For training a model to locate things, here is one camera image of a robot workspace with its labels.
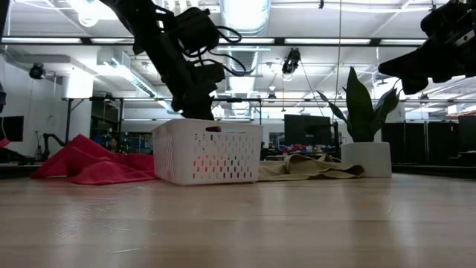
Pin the green snake plant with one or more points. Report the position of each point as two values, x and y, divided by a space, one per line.
362 111

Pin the white perforated plastic basket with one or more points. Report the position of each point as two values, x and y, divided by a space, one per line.
208 152

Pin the overhead mounted camera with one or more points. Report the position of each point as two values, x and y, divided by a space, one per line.
291 61

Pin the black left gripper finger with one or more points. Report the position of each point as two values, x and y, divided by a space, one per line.
207 111
191 111

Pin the black background robot arm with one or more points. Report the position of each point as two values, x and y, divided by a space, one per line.
52 143

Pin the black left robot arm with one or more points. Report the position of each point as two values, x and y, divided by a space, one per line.
156 41

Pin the black wall monitor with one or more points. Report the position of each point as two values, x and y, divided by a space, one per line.
12 128

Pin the silver ceiling air duct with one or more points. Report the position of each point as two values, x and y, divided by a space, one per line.
245 15

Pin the black computer monitor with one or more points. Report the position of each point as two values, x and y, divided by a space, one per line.
307 129

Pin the black metal rack frame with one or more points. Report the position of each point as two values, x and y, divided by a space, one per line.
93 99

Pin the tan cloth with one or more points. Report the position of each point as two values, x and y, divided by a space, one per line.
308 167

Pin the white plant pot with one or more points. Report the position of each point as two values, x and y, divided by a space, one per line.
366 158

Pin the red cloth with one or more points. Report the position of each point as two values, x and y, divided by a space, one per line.
93 164

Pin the black ceiling spotlight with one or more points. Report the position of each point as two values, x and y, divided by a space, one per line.
36 70

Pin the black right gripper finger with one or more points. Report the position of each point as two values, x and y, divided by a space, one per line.
413 67
414 86

